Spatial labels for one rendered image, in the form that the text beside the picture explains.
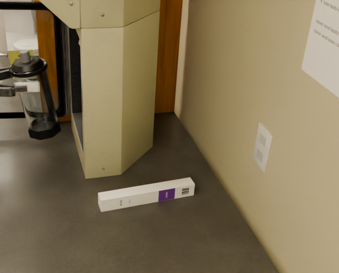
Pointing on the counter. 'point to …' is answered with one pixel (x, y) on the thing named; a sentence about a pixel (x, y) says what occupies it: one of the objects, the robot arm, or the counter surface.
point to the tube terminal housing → (116, 83)
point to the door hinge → (67, 69)
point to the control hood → (65, 11)
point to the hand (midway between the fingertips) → (29, 79)
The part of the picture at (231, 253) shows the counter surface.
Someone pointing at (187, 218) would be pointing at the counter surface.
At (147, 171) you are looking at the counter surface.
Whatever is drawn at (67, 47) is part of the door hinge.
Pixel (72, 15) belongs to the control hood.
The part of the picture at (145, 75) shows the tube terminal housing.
